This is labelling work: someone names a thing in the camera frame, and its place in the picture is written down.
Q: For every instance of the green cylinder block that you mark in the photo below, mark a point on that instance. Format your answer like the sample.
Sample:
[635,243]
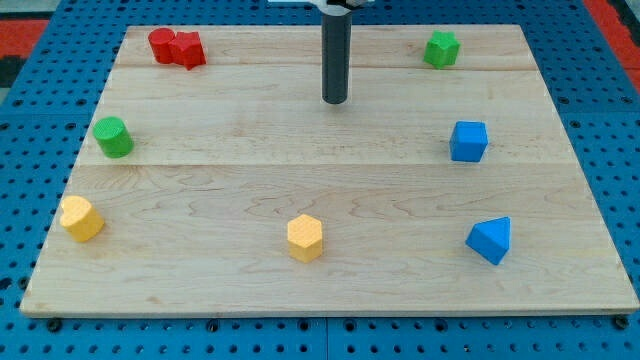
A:
[113,137]

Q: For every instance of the red cylinder block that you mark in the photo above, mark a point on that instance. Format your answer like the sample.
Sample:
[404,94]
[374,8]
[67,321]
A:
[159,40]

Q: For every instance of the yellow heart block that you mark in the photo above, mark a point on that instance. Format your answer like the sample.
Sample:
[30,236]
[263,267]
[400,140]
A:
[80,219]

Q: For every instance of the light wooden board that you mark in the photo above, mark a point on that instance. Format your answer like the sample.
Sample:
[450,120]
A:
[226,154]

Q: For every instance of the red star block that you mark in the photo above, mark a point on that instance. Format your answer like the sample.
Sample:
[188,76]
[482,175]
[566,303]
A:
[187,50]

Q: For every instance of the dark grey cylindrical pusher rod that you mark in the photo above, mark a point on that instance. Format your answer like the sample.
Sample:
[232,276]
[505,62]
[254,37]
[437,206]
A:
[336,44]

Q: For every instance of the green star block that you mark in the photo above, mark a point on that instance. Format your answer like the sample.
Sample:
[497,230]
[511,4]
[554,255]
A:
[441,49]

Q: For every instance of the yellow hexagon block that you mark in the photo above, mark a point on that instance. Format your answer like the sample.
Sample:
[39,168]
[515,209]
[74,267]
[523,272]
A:
[305,238]

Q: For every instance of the blue cube block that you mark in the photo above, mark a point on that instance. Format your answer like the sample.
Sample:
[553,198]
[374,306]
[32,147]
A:
[468,141]

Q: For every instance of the blue triangular prism block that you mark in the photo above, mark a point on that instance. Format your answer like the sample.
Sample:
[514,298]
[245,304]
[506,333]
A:
[491,239]

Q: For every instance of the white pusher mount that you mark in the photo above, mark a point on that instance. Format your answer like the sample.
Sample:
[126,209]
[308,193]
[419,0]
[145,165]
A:
[328,7]

